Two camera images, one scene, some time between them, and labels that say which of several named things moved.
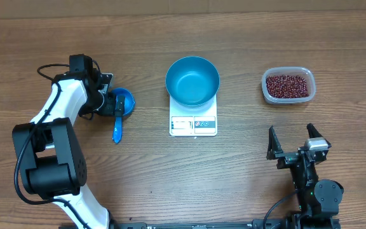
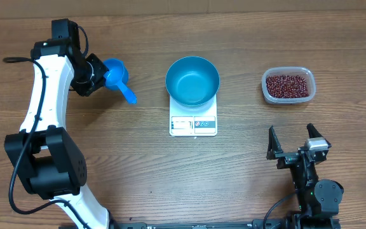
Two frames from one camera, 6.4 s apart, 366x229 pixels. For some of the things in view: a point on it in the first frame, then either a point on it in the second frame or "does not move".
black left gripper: [109, 107] to [87, 90]
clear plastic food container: [288, 84] does not move
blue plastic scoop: [128, 107] to [116, 77]
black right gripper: [286, 157] does not move
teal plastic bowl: [192, 82] does not move
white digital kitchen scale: [202, 122] does not move
